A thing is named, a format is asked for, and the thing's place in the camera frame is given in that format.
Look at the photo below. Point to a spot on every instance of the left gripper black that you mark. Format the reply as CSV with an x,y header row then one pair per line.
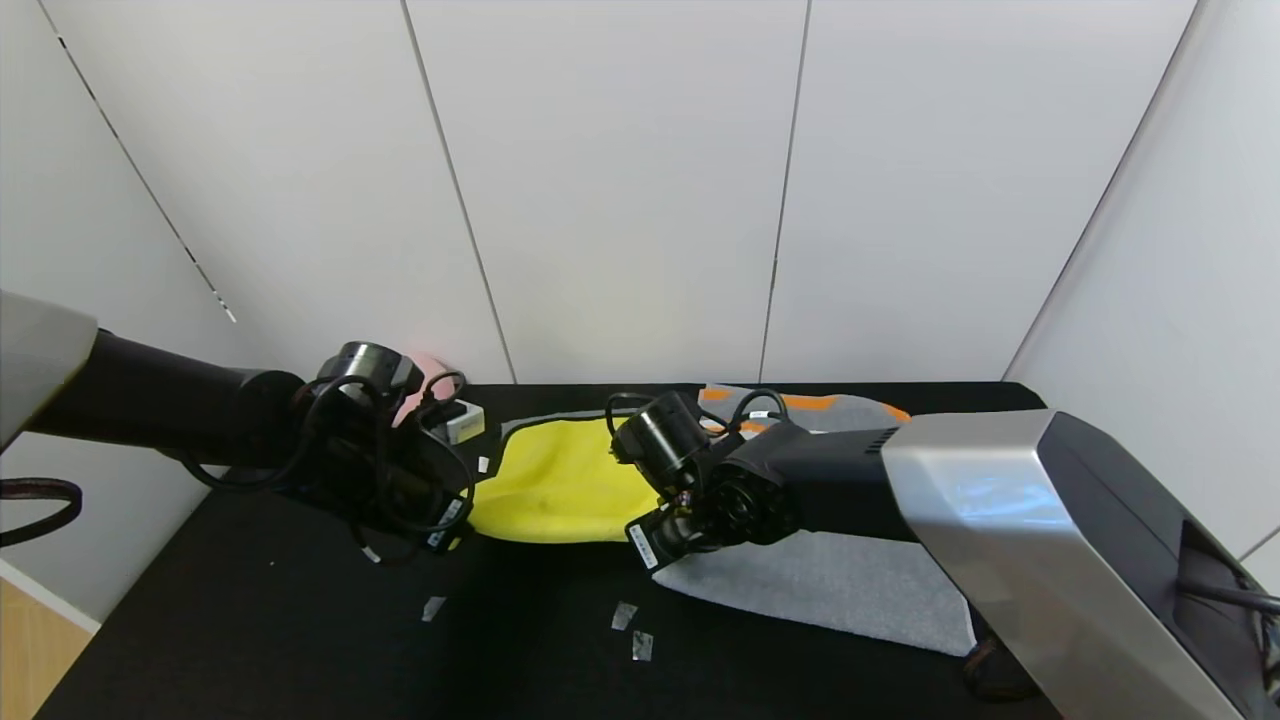
x,y
447,524

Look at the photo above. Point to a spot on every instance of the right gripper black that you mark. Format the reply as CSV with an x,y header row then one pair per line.
x,y
645,543

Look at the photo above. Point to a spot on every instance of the yellow microfibre towel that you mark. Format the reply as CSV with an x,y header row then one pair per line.
x,y
560,490

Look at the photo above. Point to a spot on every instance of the grey towel with orange stripes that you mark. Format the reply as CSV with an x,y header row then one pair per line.
x,y
830,590

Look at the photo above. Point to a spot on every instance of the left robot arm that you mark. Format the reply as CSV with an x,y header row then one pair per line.
x,y
170,410

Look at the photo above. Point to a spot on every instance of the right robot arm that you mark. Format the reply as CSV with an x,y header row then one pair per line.
x,y
1000,520

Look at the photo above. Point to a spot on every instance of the clear tape piece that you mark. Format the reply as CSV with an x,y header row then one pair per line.
x,y
642,645
433,608
623,615

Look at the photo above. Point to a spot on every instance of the pink peach plush toy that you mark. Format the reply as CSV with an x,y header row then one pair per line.
x,y
428,372

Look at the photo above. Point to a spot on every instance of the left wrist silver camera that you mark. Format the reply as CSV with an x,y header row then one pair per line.
x,y
462,425

